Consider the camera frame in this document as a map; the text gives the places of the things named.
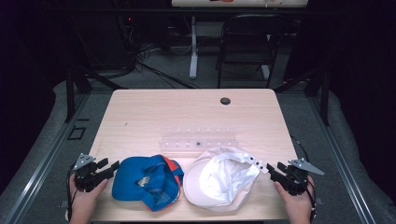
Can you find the person's right hand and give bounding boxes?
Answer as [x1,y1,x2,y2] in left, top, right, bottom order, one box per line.
[274,175,316,220]

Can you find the black metal stand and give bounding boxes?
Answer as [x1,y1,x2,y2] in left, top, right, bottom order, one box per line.
[274,66,331,127]
[64,66,129,123]

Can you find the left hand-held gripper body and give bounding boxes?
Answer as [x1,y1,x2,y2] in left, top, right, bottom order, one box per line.
[73,152,108,193]

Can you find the bundle of floor cables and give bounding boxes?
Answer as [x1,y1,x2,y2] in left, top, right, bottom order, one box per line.
[118,15,200,90]

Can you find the blue and orange cap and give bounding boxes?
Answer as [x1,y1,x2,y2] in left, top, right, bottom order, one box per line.
[111,154,185,213]

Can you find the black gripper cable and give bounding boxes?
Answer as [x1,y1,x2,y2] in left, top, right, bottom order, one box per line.
[290,134,318,220]
[65,166,79,222]

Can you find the clear acrylic peg rack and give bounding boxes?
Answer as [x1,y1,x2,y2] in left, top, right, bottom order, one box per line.
[159,125,240,154]

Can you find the aluminium floor rail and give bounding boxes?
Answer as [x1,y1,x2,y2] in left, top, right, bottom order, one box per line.
[307,92,378,224]
[0,92,92,224]

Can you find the white cap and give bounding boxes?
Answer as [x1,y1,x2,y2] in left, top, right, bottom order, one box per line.
[182,146,269,213]

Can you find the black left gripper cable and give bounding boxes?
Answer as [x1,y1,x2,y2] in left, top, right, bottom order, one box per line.
[65,166,79,222]

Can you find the black folding chair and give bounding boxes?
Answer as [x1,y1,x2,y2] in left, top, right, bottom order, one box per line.
[215,12,292,90]

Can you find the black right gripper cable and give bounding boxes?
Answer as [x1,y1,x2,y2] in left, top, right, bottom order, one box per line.
[290,134,318,220]

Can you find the black tape square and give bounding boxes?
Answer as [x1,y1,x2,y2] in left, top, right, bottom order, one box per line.
[66,125,88,141]

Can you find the white desk leg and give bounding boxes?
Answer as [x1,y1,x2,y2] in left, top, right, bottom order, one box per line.
[189,16,199,80]

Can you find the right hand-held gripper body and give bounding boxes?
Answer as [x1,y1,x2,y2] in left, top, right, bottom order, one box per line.
[279,158,325,197]

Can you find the person's left hand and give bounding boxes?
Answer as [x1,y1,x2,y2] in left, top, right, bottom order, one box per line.
[68,174,110,218]

